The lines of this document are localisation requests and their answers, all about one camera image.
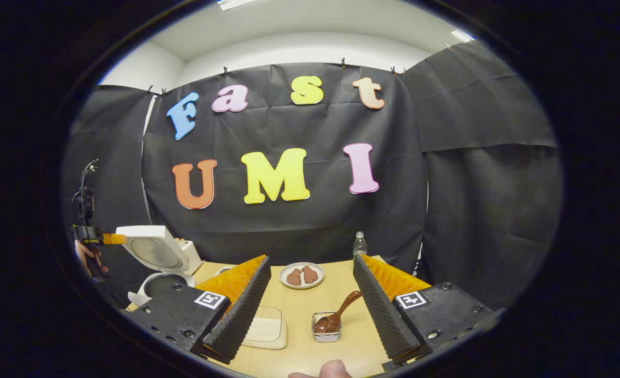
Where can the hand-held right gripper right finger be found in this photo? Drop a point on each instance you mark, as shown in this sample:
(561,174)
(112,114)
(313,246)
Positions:
(386,320)

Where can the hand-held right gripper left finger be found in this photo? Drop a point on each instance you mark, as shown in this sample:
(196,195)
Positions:
(236,320)

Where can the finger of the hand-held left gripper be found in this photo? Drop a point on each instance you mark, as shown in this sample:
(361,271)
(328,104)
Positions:
(114,239)

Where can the clear plastic rice box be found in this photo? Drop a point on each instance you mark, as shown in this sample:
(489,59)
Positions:
(265,331)

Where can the white rice cooker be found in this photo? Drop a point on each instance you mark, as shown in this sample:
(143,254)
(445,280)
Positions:
(157,252)

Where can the brown wooden spoon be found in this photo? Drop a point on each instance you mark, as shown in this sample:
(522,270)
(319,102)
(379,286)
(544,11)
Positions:
(327,324)

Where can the white divided seasoning dish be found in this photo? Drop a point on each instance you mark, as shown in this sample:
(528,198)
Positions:
(225,269)

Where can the toast slice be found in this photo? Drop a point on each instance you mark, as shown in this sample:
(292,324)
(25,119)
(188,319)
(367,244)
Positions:
(181,242)

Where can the brown meat piece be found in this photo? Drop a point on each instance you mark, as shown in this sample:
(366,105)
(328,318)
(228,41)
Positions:
(294,277)
(310,274)

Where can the white toaster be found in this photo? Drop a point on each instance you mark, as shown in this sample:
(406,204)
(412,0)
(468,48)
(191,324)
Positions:
(194,260)

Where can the white round plate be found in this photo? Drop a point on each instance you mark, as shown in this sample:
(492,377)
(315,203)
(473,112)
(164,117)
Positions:
(302,286)

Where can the clear plastic water bottle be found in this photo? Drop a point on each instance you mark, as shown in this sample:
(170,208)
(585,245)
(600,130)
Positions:
(360,247)

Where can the black backdrop cloth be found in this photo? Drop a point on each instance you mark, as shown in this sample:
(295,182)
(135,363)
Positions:
(315,226)

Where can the row of black cloth clips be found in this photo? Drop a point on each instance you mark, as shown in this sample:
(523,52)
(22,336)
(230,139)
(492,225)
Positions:
(225,70)

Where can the ceiling light panel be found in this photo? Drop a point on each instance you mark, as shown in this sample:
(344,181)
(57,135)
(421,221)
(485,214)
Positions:
(462,35)
(236,3)

